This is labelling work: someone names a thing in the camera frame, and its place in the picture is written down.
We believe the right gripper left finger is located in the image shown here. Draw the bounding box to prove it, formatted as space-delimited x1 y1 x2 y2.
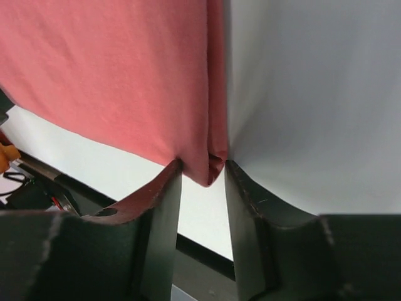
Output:
1 159 182 300

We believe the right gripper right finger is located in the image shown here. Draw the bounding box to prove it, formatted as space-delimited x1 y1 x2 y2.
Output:
225 161 400 300

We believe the red t shirt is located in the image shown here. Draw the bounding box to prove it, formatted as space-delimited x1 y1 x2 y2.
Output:
1 1 227 186

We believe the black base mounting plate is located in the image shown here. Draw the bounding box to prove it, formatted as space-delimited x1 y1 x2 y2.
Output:
16 157 235 294

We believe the orange plastic laundry basket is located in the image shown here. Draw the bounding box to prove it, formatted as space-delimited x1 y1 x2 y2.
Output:
0 144 21 174

